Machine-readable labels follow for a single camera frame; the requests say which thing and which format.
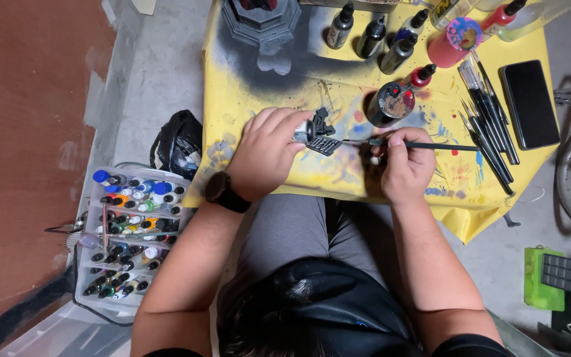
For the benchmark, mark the person's right hand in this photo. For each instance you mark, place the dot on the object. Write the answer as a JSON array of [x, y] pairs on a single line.
[[407, 168]]

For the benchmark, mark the person's left hand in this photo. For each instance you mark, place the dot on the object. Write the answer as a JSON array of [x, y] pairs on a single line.
[[260, 153]]

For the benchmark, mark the thin dark paint brush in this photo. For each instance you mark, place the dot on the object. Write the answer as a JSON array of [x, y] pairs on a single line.
[[444, 146]]

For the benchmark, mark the black wrist watch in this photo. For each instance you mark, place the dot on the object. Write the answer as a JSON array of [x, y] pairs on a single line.
[[223, 192]]

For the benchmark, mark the black grille model part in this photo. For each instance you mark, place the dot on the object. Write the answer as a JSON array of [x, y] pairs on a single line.
[[324, 146]]

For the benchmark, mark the black jagged model part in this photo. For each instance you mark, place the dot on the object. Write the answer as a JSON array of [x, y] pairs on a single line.
[[323, 121]]

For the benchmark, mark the grey trousers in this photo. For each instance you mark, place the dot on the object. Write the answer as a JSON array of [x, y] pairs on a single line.
[[290, 228]]

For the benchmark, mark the black plastic bag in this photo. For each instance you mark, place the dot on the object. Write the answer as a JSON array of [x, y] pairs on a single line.
[[179, 144]]

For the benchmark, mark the small red paint bottle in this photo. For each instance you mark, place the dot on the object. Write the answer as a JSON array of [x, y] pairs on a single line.
[[422, 77]]

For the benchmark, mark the bunch of paint brushes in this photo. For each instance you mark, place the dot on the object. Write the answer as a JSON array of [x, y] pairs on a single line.
[[488, 114]]

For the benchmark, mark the paint-stained yellow table cloth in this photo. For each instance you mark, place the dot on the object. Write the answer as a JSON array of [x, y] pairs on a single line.
[[345, 84]]

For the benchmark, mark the dark grey paint bottle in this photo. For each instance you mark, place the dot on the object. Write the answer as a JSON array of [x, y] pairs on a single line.
[[397, 55]]

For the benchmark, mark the pink cup with colourful rim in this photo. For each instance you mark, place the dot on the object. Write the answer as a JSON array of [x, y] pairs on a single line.
[[451, 44]]

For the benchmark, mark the black paint bottle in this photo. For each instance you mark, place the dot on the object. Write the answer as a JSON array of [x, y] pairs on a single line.
[[369, 39]]

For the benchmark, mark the black smartphone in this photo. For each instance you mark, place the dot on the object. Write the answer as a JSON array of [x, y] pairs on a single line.
[[529, 104]]

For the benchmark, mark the blue white paint bottle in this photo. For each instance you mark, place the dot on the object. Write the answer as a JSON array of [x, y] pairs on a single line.
[[410, 26]]

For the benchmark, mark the grey label paint bottle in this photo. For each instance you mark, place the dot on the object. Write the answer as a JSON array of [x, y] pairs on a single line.
[[339, 29]]

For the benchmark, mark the clear box of paint bottles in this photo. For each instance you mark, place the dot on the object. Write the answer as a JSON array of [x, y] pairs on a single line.
[[132, 238]]

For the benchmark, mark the yellow label bottle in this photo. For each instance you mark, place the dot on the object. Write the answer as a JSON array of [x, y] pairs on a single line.
[[449, 12]]

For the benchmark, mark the green plastic box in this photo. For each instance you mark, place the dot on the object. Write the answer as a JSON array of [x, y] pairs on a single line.
[[533, 287]]

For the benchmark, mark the tall red paint bottle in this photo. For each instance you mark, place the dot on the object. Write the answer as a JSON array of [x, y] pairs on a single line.
[[498, 19]]

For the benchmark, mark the black shirt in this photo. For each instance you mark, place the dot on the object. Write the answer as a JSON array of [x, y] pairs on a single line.
[[464, 347]]

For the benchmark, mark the clear plastic bottle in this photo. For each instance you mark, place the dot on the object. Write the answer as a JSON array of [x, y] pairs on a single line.
[[533, 20]]

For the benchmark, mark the metal airbrush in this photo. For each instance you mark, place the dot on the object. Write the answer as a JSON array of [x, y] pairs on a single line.
[[70, 230]]

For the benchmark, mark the clear plastic storage lid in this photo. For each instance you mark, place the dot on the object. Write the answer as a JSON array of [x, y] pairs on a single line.
[[62, 337]]

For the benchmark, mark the grey statue pedestal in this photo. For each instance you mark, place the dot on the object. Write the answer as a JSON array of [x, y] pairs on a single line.
[[260, 22]]

